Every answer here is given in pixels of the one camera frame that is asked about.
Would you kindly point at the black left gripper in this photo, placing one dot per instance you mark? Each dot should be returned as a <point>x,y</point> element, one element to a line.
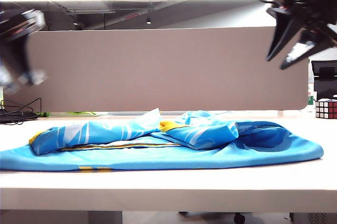
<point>21,23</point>

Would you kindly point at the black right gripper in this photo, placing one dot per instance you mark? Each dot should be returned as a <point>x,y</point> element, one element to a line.
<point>305,8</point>

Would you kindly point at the blue white soccer jersey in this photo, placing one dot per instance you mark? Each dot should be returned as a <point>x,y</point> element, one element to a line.
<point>168,155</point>

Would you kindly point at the flat black device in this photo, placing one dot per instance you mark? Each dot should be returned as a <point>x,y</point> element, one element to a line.
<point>23,116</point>

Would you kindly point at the black office chair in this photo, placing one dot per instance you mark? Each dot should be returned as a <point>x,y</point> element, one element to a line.
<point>325,76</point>

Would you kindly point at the green white box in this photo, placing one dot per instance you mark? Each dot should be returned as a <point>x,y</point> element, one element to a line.
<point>311,100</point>

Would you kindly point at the rubik's cube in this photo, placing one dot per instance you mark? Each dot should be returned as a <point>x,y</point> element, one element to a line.
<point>326,109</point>

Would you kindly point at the brown desk partition panel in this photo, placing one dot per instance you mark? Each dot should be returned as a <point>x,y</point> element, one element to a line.
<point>158,71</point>

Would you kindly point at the small ceiling spot lamp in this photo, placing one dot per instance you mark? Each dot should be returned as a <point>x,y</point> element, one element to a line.
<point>148,21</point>

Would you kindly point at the black chair base under desk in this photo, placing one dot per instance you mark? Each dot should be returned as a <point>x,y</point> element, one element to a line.
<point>238,217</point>

